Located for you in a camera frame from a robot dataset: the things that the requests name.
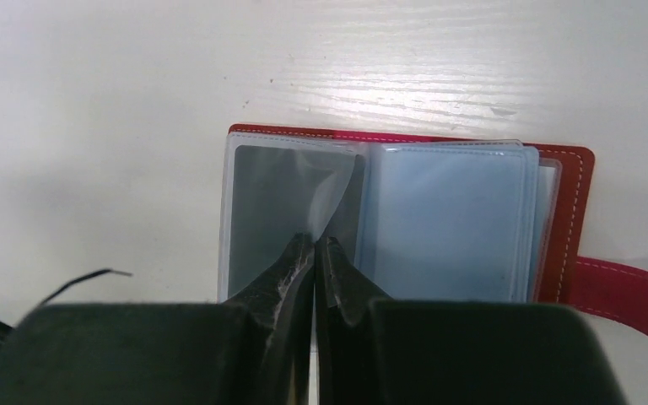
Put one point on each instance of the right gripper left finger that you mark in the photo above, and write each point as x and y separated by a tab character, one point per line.
253	348

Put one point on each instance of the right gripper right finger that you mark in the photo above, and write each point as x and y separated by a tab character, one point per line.
374	349

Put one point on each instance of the red leather card holder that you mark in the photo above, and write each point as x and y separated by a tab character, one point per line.
458	219

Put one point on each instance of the dark grey card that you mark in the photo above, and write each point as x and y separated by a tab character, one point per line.
278	192

